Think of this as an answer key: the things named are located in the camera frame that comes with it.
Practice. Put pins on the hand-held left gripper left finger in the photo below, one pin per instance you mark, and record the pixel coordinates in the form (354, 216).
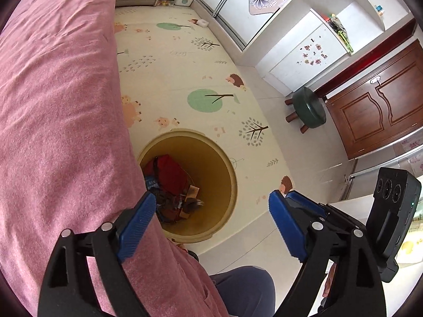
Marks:
(137, 224)

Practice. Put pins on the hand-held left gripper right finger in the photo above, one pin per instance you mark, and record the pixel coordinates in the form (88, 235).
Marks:
(284, 224)

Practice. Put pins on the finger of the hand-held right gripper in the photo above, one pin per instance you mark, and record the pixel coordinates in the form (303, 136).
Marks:
(307, 206)

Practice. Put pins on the yellow trash bin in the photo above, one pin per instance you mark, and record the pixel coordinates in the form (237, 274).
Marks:
(214, 178)

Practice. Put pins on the dark crumpled wrapper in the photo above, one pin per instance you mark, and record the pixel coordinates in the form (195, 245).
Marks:
(175, 208)

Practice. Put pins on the blue packet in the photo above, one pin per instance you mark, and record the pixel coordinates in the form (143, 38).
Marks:
(152, 185)

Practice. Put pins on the red bag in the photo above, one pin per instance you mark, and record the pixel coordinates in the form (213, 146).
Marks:
(168, 171)

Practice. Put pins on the brown cardboard piece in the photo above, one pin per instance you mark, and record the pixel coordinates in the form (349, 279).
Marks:
(193, 191)

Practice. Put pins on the person's leg grey pants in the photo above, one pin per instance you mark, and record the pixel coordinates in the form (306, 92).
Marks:
(244, 290)

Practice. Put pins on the brown wooden door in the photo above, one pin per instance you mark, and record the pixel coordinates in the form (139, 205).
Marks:
(380, 112)

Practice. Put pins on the green round stool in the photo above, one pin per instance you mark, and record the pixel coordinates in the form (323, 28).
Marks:
(307, 105)

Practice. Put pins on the white cabinet with stickers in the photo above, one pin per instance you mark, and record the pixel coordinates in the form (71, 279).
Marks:
(297, 69)

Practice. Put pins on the bed with pink sheet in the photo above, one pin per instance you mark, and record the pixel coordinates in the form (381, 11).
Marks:
(66, 105)

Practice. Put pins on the cream printed play mat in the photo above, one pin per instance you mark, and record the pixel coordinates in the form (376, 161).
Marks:
(172, 66)

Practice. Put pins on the white sliding wardrobe doors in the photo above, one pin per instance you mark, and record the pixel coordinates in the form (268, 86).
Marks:
(231, 13)

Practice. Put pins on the white wall shelf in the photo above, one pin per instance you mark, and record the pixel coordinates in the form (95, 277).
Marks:
(360, 10)

